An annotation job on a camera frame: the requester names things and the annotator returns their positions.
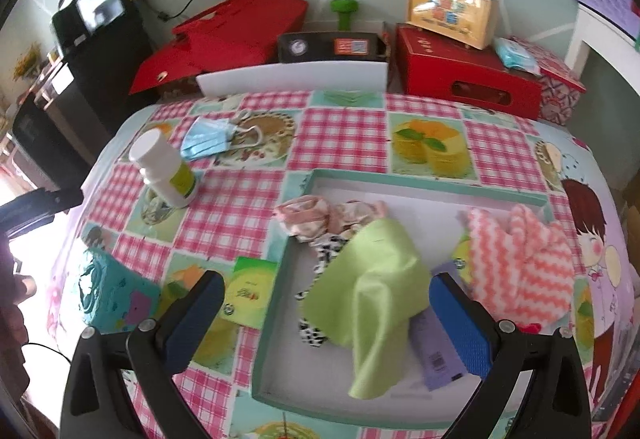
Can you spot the black box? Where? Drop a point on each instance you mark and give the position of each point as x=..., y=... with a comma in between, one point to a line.
x=332, y=46

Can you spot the yellow flowers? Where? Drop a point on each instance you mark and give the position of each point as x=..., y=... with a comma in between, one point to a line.
x=27, y=59

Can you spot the green dumbbell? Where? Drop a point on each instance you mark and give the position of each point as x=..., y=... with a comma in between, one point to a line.
x=342, y=11

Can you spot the white pill bottle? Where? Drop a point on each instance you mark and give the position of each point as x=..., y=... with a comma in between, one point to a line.
x=165, y=171

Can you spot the teal tissue box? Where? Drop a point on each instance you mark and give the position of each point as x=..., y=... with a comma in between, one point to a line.
x=112, y=289

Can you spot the black device with screen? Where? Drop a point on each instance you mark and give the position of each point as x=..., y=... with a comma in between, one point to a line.
x=92, y=4

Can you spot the pink floral scrunchie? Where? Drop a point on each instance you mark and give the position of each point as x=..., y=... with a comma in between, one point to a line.
x=305, y=216

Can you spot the open red gift box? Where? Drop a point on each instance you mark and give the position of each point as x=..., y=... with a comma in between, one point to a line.
x=220, y=44

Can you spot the blue face mask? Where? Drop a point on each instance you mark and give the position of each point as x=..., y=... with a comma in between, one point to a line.
x=210, y=139

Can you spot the light green cloth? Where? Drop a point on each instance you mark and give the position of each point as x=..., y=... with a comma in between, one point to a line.
x=380, y=299

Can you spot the blue wet wipes pack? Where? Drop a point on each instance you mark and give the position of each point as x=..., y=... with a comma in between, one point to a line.
x=517, y=54

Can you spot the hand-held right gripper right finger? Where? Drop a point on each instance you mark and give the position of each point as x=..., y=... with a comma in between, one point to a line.
x=460, y=324

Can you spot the white shelf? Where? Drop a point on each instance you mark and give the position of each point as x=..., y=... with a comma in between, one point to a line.
x=600, y=36

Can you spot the teal edged tray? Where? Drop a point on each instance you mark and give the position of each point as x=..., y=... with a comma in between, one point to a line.
x=425, y=199

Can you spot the white chair back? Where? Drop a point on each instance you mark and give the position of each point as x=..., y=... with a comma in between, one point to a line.
x=295, y=76

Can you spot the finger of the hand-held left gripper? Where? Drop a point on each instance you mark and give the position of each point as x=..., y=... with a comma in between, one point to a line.
x=47, y=203

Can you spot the green tissue packet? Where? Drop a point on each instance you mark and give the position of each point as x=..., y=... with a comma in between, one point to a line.
x=462, y=259
x=250, y=291

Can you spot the leopard print scrunchie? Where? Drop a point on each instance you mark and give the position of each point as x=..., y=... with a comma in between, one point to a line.
x=312, y=334

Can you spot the purple packet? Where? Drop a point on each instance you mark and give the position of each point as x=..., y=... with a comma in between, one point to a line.
x=437, y=349

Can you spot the red patterned tissue box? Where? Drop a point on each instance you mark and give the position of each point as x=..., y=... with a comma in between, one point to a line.
x=555, y=86

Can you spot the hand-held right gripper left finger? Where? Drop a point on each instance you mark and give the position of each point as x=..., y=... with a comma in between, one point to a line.
x=192, y=324

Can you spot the pink white striped fluffy cloth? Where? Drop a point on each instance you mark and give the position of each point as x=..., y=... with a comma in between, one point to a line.
x=520, y=264

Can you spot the red box with window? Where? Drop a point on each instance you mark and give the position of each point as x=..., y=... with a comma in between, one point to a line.
x=465, y=74

